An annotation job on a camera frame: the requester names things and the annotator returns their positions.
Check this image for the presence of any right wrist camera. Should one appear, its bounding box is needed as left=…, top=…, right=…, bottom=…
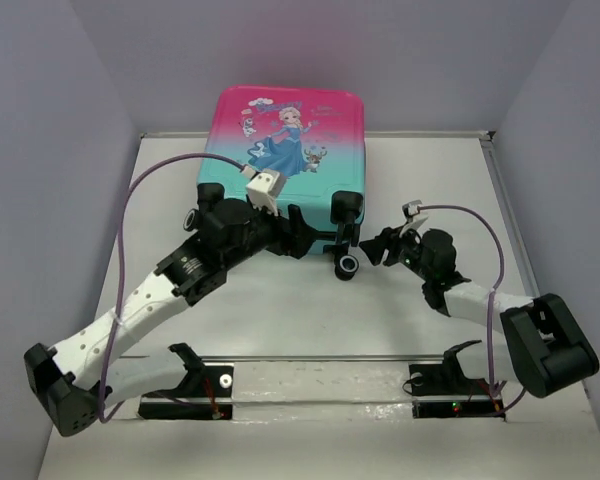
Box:
left=399, top=200, right=428, bottom=237

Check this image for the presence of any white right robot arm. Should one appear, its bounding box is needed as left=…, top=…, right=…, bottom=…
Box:
left=360, top=227, right=600, bottom=398

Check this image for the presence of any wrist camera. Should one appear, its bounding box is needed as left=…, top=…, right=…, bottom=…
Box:
left=241, top=165, right=287, bottom=216
left=399, top=200, right=428, bottom=237

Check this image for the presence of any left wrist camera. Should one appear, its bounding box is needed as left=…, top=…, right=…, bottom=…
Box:
left=241, top=165, right=287, bottom=216

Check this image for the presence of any pink and teal suitcase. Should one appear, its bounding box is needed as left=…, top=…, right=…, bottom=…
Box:
left=205, top=85, right=366, bottom=281

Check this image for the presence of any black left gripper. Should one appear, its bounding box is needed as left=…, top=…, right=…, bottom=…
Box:
left=223, top=197, right=320, bottom=270

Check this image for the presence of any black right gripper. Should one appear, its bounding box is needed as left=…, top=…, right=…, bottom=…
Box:
left=356, top=221, right=433, bottom=281

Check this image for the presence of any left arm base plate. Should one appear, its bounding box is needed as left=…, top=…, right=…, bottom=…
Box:
left=137, top=343, right=234, bottom=421

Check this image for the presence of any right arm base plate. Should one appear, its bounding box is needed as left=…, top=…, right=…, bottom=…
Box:
left=402, top=340, right=506, bottom=419

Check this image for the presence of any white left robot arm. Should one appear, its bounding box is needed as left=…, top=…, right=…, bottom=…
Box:
left=24, top=199, right=321, bottom=437

